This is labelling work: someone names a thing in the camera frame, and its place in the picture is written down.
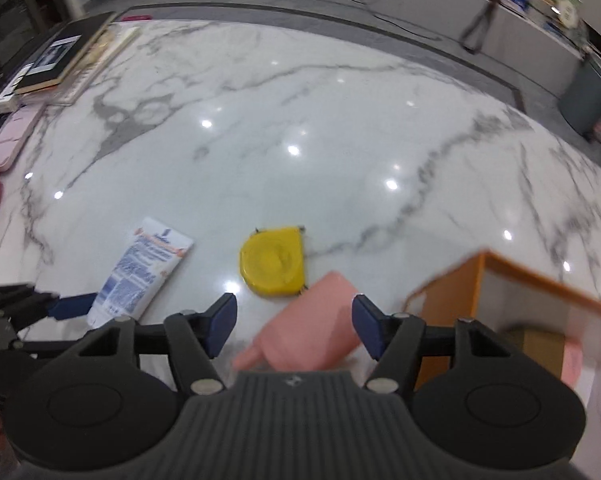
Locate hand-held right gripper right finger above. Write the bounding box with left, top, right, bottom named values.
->
left=353, top=294, right=511, bottom=395

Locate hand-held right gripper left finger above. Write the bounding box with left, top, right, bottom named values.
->
left=78, top=292, right=238, bottom=395

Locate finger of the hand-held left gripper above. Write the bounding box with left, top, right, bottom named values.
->
left=0, top=284, right=99, bottom=332

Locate pink plastic bottle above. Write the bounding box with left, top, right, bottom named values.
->
left=233, top=270, right=368, bottom=373

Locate white squeeze tube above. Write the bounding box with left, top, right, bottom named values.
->
left=87, top=217, right=195, bottom=330

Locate orange-rimmed white cardboard box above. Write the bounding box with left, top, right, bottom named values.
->
left=403, top=250, right=601, bottom=443

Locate yellow tape measure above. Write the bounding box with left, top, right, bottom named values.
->
left=239, top=226, right=308, bottom=297

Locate brown box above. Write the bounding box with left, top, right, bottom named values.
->
left=504, top=326, right=567, bottom=377

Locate pink flat case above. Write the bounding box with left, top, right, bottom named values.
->
left=0, top=104, right=47, bottom=174

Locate white power strip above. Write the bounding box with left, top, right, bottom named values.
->
left=0, top=62, right=37, bottom=114

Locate black book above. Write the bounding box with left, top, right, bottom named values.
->
left=13, top=11, right=117, bottom=95

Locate dark green trash bin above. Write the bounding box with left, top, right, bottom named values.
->
left=557, top=52, right=601, bottom=137

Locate black tripod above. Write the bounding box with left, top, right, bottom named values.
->
left=459, top=0, right=504, bottom=54

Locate black cable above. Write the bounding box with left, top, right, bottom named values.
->
left=344, top=0, right=448, bottom=42

